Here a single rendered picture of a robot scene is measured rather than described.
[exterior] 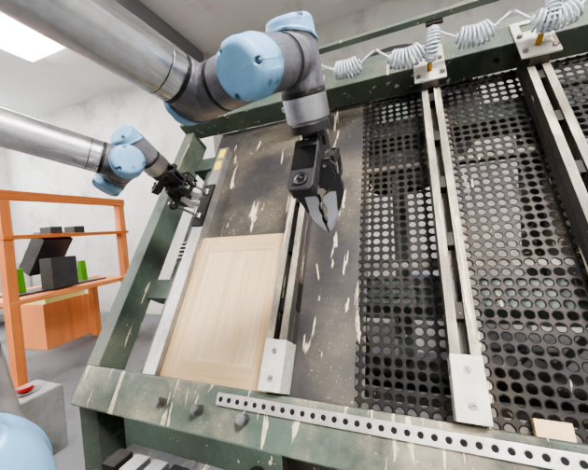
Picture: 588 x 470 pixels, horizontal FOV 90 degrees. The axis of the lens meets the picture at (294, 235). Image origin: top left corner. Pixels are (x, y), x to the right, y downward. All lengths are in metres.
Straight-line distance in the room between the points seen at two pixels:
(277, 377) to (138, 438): 0.47
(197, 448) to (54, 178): 6.93
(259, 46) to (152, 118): 5.31
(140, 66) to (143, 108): 5.42
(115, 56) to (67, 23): 0.05
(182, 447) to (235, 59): 0.90
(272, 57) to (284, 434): 0.75
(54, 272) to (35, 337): 1.27
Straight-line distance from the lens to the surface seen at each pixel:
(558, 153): 1.04
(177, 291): 1.12
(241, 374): 0.92
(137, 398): 1.09
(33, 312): 5.09
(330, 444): 0.79
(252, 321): 0.94
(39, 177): 7.95
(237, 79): 0.42
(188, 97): 0.49
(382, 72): 1.32
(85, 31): 0.45
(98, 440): 1.31
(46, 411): 1.13
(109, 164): 0.81
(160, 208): 1.41
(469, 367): 0.75
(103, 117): 6.57
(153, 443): 1.06
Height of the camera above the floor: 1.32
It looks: 2 degrees down
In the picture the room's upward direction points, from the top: 4 degrees counter-clockwise
